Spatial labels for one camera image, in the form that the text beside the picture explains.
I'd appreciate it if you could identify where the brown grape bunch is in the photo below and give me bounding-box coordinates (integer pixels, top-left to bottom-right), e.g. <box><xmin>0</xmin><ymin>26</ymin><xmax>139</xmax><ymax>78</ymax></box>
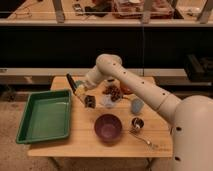
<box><xmin>103</xmin><ymin>85</ymin><xmax>122</xmax><ymax>102</ymax></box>

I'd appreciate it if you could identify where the small metal cup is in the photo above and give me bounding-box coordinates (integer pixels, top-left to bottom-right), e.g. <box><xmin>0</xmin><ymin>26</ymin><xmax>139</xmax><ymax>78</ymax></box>
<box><xmin>131</xmin><ymin>117</ymin><xmax>144</xmax><ymax>133</ymax></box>

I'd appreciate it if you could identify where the orange bowl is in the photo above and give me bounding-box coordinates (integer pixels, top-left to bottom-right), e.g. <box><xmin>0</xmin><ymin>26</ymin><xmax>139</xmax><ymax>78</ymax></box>
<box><xmin>120</xmin><ymin>82</ymin><xmax>132</xmax><ymax>95</ymax></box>

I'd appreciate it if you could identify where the green sponge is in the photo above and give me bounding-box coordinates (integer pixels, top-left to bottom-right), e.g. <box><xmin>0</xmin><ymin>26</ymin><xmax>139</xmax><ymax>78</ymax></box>
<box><xmin>75</xmin><ymin>80</ymin><xmax>83</xmax><ymax>88</ymax></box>

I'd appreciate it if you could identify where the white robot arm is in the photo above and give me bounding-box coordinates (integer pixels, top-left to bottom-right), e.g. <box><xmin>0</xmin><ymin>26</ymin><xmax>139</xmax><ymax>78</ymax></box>
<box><xmin>77</xmin><ymin>54</ymin><xmax>213</xmax><ymax>171</ymax></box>

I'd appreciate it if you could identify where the yellow banana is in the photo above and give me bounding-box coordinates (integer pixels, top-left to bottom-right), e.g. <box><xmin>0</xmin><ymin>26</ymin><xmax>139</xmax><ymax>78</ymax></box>
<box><xmin>123</xmin><ymin>95</ymin><xmax>136</xmax><ymax>100</ymax></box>

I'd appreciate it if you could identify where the wooden table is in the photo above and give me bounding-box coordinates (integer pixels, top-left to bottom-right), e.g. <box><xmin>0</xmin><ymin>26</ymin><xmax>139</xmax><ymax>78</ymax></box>
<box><xmin>27</xmin><ymin>76</ymin><xmax>174</xmax><ymax>171</ymax></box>

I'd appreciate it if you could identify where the black handled brush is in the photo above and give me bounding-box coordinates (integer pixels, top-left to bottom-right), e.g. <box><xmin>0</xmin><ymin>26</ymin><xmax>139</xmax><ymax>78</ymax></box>
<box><xmin>65</xmin><ymin>73</ymin><xmax>97</xmax><ymax>109</ymax></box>

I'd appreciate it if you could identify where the green plastic tray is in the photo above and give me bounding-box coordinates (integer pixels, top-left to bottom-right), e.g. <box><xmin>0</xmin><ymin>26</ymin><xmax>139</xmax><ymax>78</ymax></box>
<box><xmin>16</xmin><ymin>90</ymin><xmax>71</xmax><ymax>144</ymax></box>

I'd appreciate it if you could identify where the metal spoon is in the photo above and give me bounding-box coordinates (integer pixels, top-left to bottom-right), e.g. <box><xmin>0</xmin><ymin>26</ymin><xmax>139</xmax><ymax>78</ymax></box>
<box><xmin>129</xmin><ymin>131</ymin><xmax>158</xmax><ymax>149</ymax></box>

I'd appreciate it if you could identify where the light blue cup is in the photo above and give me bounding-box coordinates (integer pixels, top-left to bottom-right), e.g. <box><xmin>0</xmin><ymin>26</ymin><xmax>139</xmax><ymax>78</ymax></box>
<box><xmin>131</xmin><ymin>99</ymin><xmax>144</xmax><ymax>114</ymax></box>

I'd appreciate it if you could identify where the purple bowl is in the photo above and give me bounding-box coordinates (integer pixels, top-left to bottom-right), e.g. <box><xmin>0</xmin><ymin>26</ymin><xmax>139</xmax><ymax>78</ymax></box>
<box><xmin>94</xmin><ymin>114</ymin><xmax>122</xmax><ymax>143</ymax></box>

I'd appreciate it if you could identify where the blue grey cloth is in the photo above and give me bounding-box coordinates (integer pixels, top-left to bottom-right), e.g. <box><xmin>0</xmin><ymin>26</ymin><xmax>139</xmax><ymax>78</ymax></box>
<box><xmin>100</xmin><ymin>95</ymin><xmax>116</xmax><ymax>108</ymax></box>

